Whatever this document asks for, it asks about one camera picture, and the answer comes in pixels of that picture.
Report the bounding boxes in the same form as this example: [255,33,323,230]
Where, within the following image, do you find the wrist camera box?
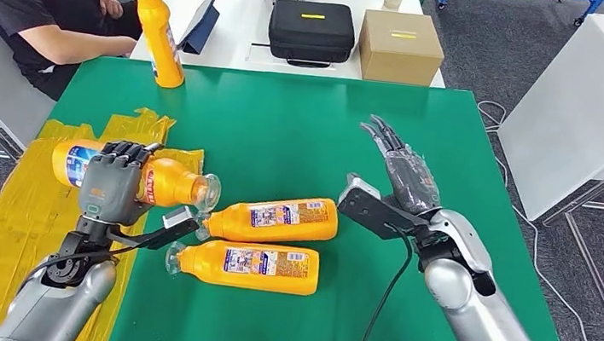
[106,197,202,257]
[334,171,433,246]

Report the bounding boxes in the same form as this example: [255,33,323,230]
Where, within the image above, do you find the tablet in blue case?
[177,0,223,59]

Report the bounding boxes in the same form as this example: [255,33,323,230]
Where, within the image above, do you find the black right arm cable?
[359,225,417,341]

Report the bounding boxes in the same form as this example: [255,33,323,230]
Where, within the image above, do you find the black carrying case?
[264,0,360,74]

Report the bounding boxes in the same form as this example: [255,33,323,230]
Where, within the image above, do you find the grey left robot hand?
[75,135,164,230]

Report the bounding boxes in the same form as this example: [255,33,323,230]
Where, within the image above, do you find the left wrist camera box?
[106,197,202,257]

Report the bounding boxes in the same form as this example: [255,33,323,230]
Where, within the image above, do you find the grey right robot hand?
[350,113,451,219]

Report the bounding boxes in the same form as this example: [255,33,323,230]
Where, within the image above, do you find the person's left hand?
[96,0,126,20]

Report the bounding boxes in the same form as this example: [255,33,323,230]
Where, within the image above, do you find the yellow tape patch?
[0,91,210,341]

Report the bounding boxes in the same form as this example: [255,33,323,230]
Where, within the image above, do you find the orange bottle clear cap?
[118,0,195,91]
[193,183,342,257]
[163,233,322,298]
[47,135,226,215]

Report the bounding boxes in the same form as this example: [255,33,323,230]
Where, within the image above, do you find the white floor cable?
[450,98,604,341]

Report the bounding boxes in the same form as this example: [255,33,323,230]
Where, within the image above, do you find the brown cardboard box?
[354,8,450,90]

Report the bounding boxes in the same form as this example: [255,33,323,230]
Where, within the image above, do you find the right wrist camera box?
[334,171,433,246]

